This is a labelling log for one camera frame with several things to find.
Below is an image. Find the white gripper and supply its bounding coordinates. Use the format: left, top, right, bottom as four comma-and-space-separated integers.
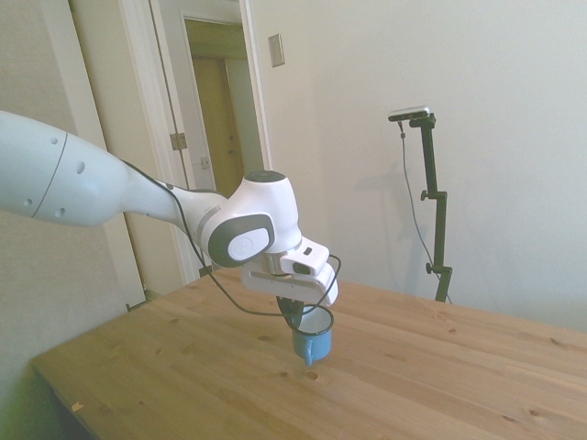
238, 257, 341, 330

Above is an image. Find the blue enamel mug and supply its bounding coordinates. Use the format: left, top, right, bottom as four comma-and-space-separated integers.
289, 305, 335, 368

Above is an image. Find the wooden hallway door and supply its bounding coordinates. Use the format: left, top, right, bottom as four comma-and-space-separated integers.
192, 56, 249, 193

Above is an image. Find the white open door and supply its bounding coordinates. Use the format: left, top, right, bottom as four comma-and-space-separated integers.
149, 0, 227, 283

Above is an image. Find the white closet door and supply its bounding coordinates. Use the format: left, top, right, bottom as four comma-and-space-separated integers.
68, 0, 152, 294

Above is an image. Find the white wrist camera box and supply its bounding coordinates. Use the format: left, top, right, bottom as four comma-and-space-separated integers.
280, 242, 332, 279

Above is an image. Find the black camera stand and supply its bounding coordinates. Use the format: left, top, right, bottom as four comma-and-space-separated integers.
407, 114, 455, 303

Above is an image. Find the silver camera on stand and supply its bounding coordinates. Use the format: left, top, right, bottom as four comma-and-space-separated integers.
387, 105, 434, 124

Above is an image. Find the grey wall switch plate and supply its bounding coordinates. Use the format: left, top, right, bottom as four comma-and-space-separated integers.
267, 33, 286, 70

